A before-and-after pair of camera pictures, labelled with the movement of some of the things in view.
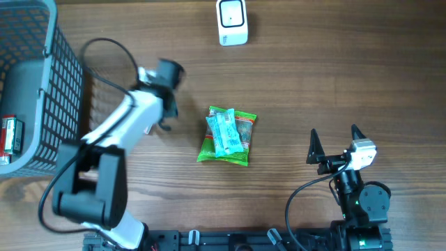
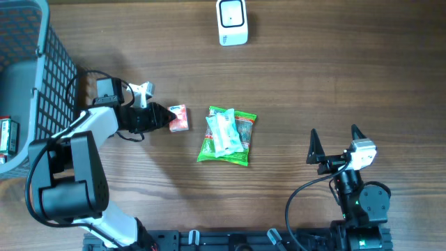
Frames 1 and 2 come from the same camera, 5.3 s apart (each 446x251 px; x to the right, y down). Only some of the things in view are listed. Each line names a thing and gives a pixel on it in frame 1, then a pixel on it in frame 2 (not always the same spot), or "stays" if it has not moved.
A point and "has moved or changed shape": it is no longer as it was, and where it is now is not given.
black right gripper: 317,153 stays
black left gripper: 173,113 → 156,117
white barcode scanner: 232,21 stays
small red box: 148,129 has moved or changed shape
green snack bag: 244,122 stays
